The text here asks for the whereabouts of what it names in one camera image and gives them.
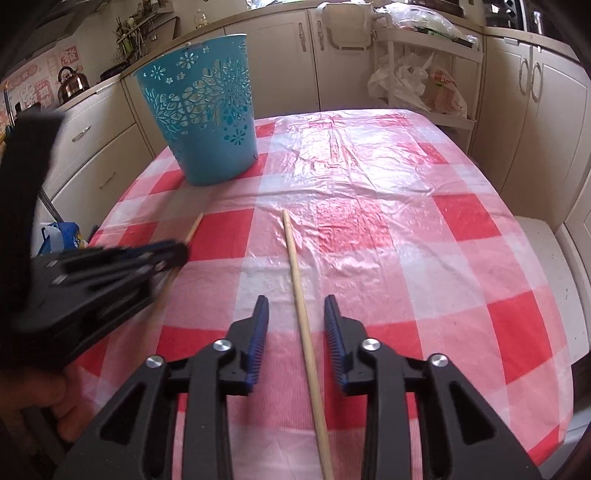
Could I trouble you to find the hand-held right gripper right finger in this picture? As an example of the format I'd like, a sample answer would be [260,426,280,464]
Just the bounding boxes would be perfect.
[324,295,541,480]

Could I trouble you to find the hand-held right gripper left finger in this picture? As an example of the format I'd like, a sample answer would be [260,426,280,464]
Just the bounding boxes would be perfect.
[53,295,270,480]

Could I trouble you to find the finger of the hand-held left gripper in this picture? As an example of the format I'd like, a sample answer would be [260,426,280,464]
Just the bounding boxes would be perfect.
[60,240,190,296]

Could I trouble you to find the pale wooden chopstick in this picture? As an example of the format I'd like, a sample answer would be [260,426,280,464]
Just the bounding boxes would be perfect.
[152,212,205,324]
[281,209,335,480]

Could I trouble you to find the blue perforated plastic basket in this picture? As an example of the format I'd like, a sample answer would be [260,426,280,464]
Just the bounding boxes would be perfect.
[134,33,258,186]

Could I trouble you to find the person's left hand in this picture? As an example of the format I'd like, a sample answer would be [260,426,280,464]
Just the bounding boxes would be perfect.
[0,364,82,444]

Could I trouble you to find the blue package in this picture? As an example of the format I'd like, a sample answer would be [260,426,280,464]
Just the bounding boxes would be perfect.
[37,222,88,254]

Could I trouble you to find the red white checked tablecloth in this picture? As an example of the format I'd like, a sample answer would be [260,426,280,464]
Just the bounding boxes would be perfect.
[76,108,575,480]

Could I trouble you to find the steel kettle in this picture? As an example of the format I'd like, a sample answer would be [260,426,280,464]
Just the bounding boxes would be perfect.
[58,66,90,104]

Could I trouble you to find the white step stool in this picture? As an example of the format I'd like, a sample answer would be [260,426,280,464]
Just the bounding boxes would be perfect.
[512,215,591,365]

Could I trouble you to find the cream base cabinets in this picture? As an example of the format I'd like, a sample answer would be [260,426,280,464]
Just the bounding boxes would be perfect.
[41,4,591,278]

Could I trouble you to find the white plastic bag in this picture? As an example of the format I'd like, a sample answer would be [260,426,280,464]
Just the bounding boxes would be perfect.
[367,51,437,112]

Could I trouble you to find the beige plastic bag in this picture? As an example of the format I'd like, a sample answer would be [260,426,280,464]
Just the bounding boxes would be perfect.
[422,67,468,118]

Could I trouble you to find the white hanging door bin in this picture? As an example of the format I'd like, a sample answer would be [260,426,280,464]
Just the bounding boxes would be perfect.
[314,2,386,51]

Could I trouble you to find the white rolling cart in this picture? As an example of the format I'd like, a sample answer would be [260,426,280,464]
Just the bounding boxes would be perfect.
[369,25,485,134]

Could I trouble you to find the clear plastic bags heap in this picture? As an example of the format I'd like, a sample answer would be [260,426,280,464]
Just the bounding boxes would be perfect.
[385,2,478,44]

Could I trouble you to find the black toaster oven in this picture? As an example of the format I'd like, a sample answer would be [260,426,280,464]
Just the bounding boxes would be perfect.
[485,0,548,33]

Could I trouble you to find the pink wall stickers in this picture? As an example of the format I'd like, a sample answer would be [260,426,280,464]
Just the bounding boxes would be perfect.
[0,44,79,130]

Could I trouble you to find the wall utensil rack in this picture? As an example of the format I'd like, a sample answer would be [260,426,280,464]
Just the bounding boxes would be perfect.
[113,4,178,61]

